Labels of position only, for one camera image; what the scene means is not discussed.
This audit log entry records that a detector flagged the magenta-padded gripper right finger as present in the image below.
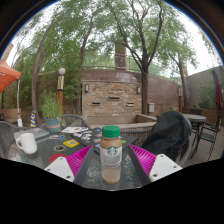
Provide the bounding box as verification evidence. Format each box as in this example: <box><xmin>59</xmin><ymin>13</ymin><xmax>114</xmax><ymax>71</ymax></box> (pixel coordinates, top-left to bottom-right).
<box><xmin>127</xmin><ymin>143</ymin><xmax>183</xmax><ymax>187</ymax></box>

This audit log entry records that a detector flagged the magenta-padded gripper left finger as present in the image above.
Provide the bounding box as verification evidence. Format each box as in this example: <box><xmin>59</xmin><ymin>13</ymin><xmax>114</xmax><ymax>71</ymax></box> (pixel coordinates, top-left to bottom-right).
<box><xmin>44</xmin><ymin>144</ymin><xmax>98</xmax><ymax>187</ymax></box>

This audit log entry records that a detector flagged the green-capped coffee drink bottle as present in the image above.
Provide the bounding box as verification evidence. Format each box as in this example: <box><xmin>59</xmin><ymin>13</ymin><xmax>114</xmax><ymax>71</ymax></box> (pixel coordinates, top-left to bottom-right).
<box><xmin>99</xmin><ymin>125</ymin><xmax>123</xmax><ymax>185</ymax></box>

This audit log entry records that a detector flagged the yellow rectangular sticker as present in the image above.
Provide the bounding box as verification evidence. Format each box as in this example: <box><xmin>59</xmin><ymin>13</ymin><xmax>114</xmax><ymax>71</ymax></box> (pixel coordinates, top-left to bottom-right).
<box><xmin>63</xmin><ymin>139</ymin><xmax>80</xmax><ymax>148</ymax></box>

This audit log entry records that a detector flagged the round beige sticker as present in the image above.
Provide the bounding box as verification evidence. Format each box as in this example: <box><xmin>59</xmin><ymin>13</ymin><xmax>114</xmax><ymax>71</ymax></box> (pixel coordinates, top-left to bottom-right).
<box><xmin>53</xmin><ymin>144</ymin><xmax>66</xmax><ymax>152</ymax></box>

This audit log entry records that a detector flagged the black laptop with stickers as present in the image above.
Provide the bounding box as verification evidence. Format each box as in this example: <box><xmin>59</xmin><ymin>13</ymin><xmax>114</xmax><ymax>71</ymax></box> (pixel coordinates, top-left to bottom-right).
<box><xmin>74</xmin><ymin>127</ymin><xmax>139</xmax><ymax>155</ymax></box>

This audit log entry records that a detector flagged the white printed paper sheet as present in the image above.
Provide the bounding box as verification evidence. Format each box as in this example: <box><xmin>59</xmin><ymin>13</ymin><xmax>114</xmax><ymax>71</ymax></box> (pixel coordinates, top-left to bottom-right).
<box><xmin>61</xmin><ymin>126</ymin><xmax>89</xmax><ymax>134</ymax></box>

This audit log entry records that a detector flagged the small colourful printed card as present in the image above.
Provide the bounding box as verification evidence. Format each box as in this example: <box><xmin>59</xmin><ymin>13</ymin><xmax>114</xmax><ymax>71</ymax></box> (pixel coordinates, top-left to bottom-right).
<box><xmin>48</xmin><ymin>134</ymin><xmax>65</xmax><ymax>140</ymax></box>

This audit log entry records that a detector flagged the black jacket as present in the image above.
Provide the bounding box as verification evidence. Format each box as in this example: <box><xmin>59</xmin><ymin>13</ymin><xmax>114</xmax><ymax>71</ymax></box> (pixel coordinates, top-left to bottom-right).
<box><xmin>141</xmin><ymin>110</ymin><xmax>193</xmax><ymax>163</ymax></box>

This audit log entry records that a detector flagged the white ceramic mug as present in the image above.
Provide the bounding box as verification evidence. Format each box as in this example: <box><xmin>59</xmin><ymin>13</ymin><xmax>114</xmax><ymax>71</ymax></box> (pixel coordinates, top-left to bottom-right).
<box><xmin>15</xmin><ymin>132</ymin><xmax>38</xmax><ymax>155</ymax></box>

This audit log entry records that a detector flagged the grey laptop with stickers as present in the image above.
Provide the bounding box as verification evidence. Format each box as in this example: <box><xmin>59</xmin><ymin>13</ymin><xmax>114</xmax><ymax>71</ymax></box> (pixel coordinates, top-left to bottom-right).
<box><xmin>13</xmin><ymin>128</ymin><xmax>50</xmax><ymax>141</ymax></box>

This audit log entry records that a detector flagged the green plant in teal pot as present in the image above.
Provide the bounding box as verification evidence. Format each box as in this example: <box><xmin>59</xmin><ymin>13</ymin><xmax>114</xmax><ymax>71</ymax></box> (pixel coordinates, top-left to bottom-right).
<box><xmin>39</xmin><ymin>91</ymin><xmax>64</xmax><ymax>134</ymax></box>

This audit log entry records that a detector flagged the blue yellow striped cone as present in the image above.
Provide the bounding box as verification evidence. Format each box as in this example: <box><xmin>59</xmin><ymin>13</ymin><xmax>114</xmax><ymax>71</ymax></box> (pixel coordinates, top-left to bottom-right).
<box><xmin>29</xmin><ymin>110</ymin><xmax>37</xmax><ymax>128</ymax></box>

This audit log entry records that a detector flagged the round grey patio table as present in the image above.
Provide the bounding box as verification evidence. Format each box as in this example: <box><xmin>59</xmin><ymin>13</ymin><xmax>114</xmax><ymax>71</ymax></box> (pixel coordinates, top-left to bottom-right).
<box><xmin>182</xmin><ymin>113</ymin><xmax>208</xmax><ymax>134</ymax></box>

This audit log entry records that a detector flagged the black metal chair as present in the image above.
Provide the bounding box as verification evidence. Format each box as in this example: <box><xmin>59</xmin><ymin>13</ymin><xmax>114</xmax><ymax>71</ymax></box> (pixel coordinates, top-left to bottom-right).
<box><xmin>189</xmin><ymin>114</ymin><xmax>223</xmax><ymax>161</ymax></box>

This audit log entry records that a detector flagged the dark-trunked tree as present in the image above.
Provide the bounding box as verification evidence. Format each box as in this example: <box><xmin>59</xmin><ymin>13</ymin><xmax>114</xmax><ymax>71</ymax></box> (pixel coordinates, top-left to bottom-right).
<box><xmin>106</xmin><ymin>0</ymin><xmax>198</xmax><ymax>116</ymax></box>

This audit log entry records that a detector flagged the leaning grey-trunked tree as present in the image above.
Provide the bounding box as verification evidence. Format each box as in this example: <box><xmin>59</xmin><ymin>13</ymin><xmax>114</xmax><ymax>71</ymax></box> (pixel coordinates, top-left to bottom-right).
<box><xmin>13</xmin><ymin>6</ymin><xmax>84</xmax><ymax>126</ymax></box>

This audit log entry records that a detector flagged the closed maroon umbrella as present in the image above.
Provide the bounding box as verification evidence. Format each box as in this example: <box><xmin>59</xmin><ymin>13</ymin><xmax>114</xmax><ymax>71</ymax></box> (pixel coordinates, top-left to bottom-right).
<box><xmin>211</xmin><ymin>68</ymin><xmax>224</xmax><ymax>118</ymax></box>

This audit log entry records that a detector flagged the orange patio umbrella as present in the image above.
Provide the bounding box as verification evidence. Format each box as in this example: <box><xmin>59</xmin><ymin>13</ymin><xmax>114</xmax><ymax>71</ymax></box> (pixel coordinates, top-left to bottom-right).
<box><xmin>0</xmin><ymin>59</ymin><xmax>24</xmax><ymax>128</ymax></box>

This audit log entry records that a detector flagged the stone brick fountain wall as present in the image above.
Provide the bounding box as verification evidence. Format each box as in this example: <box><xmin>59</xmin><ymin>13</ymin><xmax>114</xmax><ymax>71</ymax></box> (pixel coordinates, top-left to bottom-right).
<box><xmin>80</xmin><ymin>68</ymin><xmax>158</xmax><ymax>130</ymax></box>

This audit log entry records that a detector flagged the globe-topped lamp post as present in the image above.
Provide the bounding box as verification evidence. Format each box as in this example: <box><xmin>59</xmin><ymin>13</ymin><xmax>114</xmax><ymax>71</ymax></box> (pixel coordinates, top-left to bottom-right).
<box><xmin>56</xmin><ymin>67</ymin><xmax>67</xmax><ymax>111</ymax></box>

